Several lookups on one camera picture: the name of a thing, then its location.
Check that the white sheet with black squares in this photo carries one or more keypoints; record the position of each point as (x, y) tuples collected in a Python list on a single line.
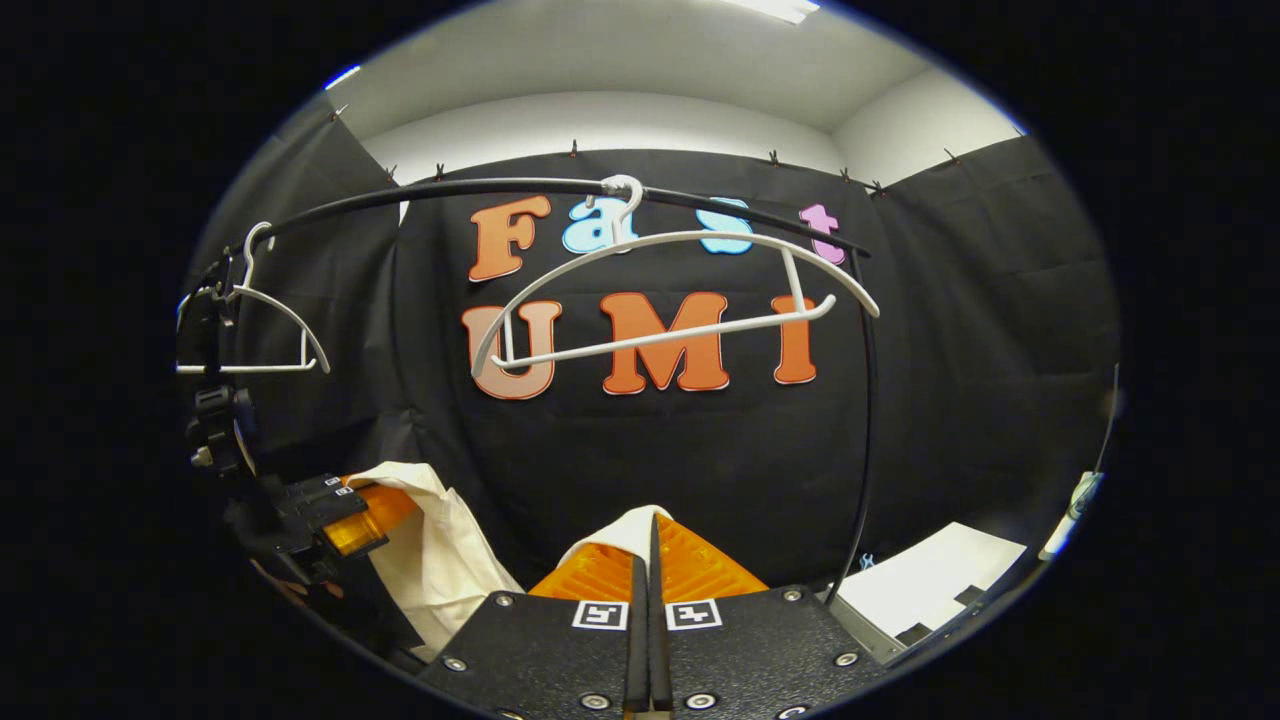
[(930, 575)]

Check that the cream button-up shirt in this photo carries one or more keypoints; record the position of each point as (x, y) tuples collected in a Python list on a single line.
[(440, 560)]

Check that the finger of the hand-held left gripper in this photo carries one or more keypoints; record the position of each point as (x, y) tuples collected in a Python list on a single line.
[(375, 515)]

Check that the black clothes rail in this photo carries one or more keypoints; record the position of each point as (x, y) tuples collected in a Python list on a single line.
[(450, 186)]

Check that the black backdrop cloth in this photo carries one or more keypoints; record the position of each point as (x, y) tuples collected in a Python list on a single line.
[(950, 350)]

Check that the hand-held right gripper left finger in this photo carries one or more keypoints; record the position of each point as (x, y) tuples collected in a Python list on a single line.
[(560, 650)]

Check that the ceiling light panel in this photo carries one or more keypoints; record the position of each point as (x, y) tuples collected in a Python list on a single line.
[(780, 8)]

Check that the white hanger with crossbar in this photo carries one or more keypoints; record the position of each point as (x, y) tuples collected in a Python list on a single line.
[(660, 336)]

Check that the white plastic hanger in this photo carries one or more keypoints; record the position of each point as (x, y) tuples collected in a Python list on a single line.
[(270, 367)]

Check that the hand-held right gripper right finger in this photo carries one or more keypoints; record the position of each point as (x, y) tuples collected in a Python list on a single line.
[(760, 650)]

